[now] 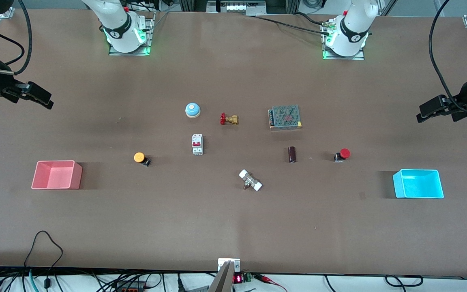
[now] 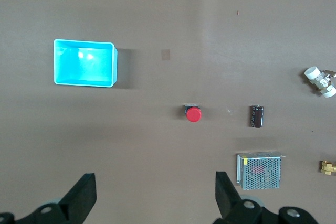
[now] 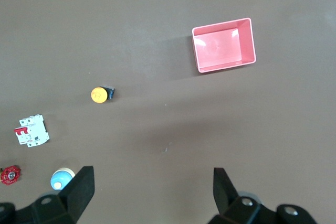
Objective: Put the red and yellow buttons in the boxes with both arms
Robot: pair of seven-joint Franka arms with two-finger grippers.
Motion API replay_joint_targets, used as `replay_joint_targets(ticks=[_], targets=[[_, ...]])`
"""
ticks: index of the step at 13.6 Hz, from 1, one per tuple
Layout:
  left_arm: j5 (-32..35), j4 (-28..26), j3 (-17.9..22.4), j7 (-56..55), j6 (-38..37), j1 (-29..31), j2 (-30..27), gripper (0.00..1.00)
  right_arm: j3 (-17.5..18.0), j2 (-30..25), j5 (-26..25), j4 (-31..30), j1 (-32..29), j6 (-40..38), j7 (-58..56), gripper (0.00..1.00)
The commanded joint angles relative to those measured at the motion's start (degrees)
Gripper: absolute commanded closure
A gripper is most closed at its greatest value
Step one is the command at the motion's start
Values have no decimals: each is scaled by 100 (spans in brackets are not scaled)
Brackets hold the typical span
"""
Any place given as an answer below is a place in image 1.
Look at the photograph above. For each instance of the aluminium corner bracket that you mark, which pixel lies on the aluminium corner bracket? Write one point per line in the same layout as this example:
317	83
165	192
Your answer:
7	13

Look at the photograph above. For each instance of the blue service bell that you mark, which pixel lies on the blue service bell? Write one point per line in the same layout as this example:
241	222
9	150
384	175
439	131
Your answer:
192	109

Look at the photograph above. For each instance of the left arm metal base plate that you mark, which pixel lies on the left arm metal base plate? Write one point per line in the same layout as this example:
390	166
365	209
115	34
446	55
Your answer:
345	57

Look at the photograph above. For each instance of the steel pipe fitting white ends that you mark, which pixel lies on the steel pipe fitting white ends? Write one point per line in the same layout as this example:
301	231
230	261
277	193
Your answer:
250	180

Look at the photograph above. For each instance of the yellow push button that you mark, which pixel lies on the yellow push button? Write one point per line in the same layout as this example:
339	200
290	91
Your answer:
139	157

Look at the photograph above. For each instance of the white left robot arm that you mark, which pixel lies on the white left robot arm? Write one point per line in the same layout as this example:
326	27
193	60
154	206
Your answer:
351	36

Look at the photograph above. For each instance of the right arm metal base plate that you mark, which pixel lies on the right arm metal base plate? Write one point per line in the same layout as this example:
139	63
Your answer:
149	38

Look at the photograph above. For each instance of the white power strip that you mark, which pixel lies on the white power strip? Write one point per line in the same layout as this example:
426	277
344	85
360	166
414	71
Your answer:
237	7

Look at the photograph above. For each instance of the dark brown cylindrical capacitor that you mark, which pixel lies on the dark brown cylindrical capacitor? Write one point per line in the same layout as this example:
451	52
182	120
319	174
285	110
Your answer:
292	154

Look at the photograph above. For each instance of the white circuit breaker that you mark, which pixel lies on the white circuit breaker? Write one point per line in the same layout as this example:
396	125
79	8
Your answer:
197	144

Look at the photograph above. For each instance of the metal mesh power supply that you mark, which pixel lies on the metal mesh power supply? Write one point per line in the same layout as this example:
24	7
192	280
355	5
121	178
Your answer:
285	117

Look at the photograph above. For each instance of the pink plastic box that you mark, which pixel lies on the pink plastic box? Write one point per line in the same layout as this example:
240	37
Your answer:
57	178

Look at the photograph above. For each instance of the cyan plastic box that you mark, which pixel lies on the cyan plastic box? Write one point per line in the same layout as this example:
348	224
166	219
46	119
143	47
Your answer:
419	185

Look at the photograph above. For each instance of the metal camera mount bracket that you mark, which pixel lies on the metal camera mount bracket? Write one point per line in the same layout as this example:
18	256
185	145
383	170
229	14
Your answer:
226	280

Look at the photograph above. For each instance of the red clip lead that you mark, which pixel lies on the red clip lead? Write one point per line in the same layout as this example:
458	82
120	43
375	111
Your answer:
270	280

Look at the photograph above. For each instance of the red digit display module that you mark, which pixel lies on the red digit display module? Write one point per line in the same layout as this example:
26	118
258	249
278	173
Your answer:
241	278

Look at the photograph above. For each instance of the red push button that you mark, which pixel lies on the red push button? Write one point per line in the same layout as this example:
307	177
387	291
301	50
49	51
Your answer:
344	153

